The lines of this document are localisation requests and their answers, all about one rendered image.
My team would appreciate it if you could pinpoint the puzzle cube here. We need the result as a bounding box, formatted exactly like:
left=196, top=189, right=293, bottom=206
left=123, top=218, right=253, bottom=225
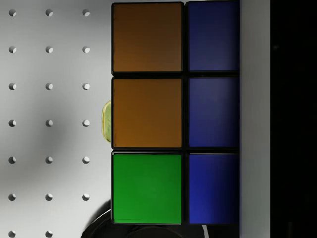
left=110, top=0, right=241, bottom=227

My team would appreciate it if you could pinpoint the flat-sided can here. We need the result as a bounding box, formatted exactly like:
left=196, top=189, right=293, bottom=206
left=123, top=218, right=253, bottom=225
left=101, top=100, right=113, bottom=144

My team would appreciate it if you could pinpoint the black plate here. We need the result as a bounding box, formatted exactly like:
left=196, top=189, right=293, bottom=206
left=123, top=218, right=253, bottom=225
left=80, top=200, right=208, bottom=238

